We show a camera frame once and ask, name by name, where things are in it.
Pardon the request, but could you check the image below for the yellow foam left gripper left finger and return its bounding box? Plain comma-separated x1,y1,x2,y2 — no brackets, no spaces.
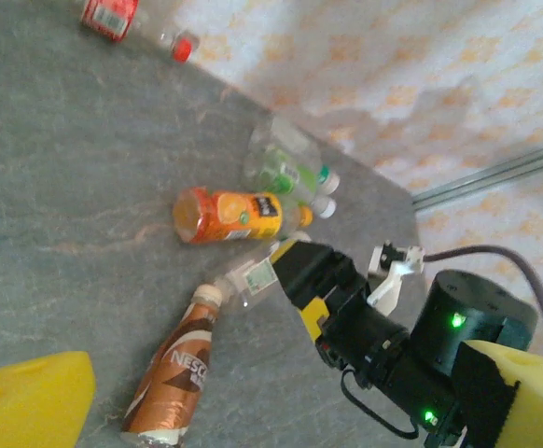
0,350,96,448

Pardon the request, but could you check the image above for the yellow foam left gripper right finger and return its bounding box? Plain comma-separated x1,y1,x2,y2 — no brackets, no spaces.
451,339,543,448

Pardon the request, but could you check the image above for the clear bottle white green label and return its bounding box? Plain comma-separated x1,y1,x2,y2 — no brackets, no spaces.
213,242,300,312

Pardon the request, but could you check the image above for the orange juice bottle yellow label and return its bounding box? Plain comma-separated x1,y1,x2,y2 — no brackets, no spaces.
173,186,314,246

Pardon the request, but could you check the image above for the green label plastic bottle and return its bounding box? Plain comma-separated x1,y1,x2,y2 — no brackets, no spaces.
243,158,339,220

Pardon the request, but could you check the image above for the clear square plastic bottle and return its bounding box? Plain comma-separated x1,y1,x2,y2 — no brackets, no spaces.
247,116,341,195

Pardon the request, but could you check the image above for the brown Nescafe coffee bottle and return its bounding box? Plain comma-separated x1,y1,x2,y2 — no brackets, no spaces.
120,283,224,448

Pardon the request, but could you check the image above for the red label cola bottle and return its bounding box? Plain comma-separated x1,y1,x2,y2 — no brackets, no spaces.
79,0,202,64

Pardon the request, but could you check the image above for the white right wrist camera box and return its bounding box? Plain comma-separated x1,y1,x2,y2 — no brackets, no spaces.
367,242,427,315

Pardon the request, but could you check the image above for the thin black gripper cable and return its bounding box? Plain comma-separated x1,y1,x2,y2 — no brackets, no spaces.
341,368,420,440

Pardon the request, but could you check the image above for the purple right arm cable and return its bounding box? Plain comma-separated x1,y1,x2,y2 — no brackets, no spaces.
424,245,543,363

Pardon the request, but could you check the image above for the aluminium right frame post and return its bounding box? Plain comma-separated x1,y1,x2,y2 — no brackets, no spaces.
411,139,543,211

